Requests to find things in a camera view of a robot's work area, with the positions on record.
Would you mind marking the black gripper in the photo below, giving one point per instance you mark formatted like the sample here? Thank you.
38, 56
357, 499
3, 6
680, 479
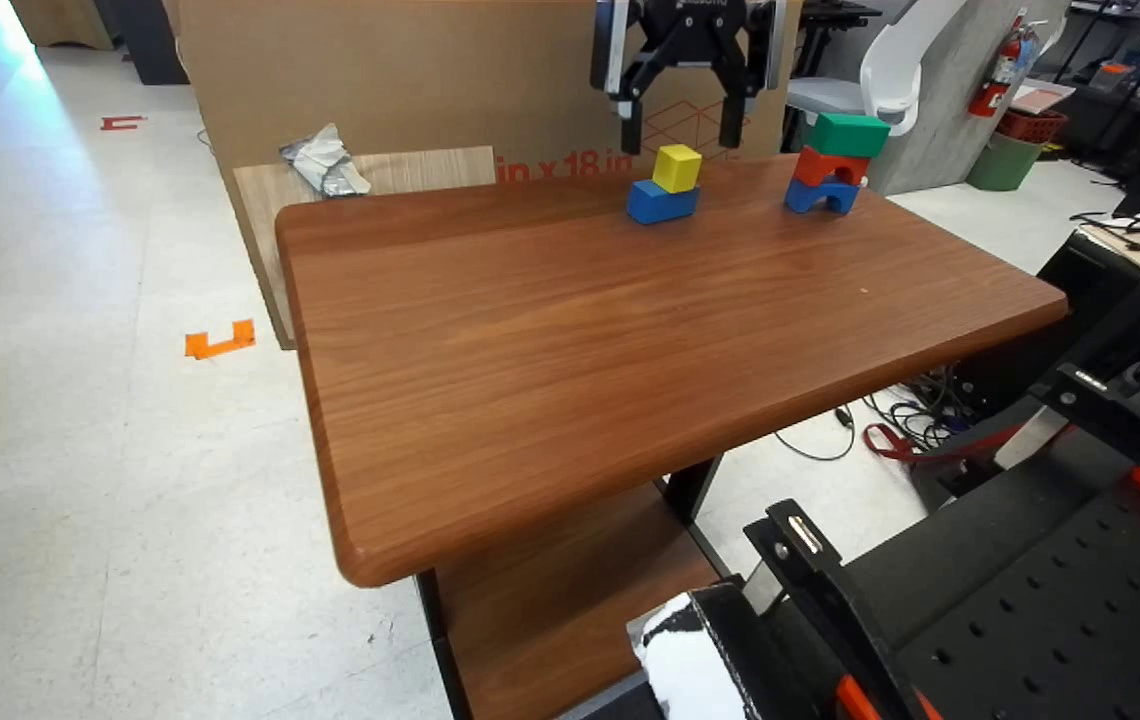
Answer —
693, 26

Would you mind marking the yellow cube block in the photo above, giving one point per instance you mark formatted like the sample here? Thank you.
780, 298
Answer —
678, 170

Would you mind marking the blue rectangular block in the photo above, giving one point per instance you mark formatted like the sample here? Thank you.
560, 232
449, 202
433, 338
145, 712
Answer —
654, 206

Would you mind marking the orange arch block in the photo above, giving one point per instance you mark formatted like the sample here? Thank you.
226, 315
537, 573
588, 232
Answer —
831, 170

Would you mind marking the blue arch block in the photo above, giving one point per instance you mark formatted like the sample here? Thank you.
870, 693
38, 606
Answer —
815, 202

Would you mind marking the green rectangular block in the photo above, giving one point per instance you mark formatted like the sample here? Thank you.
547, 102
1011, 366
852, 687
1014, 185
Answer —
851, 138

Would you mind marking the white office chair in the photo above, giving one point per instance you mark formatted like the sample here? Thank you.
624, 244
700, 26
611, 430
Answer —
908, 52

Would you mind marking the large cardboard box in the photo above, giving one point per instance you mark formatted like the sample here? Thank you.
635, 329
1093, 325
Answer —
393, 67

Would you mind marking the red fire extinguisher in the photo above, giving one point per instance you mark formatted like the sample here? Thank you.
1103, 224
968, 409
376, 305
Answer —
998, 67

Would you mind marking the green plastic bin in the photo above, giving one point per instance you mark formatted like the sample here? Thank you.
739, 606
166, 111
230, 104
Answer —
1001, 163

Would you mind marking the crumpled grey white cloth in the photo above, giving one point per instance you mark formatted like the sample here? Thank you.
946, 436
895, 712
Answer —
327, 163

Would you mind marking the light wooden board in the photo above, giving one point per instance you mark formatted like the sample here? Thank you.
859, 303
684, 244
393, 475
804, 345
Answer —
262, 224

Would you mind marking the orange black spring clamp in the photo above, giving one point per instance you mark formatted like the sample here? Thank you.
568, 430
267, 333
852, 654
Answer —
809, 573

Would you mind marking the orange floor tape marker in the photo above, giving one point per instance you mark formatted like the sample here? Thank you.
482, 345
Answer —
213, 345

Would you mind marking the shiny chrome part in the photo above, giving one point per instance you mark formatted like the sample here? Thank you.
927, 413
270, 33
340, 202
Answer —
690, 661

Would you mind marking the red floor tape marker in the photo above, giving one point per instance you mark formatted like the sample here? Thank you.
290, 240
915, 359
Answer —
122, 120

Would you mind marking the black perforated breadboard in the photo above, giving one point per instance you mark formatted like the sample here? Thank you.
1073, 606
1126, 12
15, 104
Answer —
1063, 602

